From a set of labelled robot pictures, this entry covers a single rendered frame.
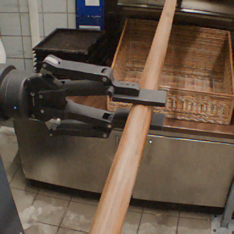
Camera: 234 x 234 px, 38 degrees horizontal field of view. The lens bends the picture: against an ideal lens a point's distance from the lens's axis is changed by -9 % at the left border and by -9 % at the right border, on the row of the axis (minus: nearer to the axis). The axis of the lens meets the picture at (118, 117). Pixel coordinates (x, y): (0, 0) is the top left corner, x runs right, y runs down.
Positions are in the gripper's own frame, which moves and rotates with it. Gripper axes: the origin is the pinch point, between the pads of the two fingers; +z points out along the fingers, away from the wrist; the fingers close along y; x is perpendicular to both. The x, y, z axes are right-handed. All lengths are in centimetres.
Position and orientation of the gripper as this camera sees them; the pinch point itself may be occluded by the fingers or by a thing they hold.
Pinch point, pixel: (140, 108)
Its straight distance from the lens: 51.0
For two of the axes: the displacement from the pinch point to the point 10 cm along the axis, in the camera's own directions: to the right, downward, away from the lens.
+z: 9.8, 1.3, -1.6
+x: -2.0, 5.6, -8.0
